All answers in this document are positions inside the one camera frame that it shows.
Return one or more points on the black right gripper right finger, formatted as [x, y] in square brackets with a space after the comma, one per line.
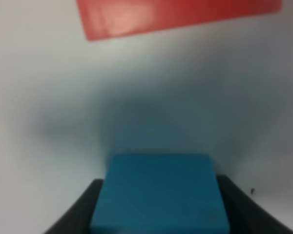
[245, 216]

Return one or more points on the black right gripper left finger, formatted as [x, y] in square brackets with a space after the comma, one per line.
[77, 219]

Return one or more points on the loose red cube block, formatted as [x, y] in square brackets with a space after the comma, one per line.
[105, 19]

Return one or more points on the blue cube block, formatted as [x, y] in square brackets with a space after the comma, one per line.
[160, 194]

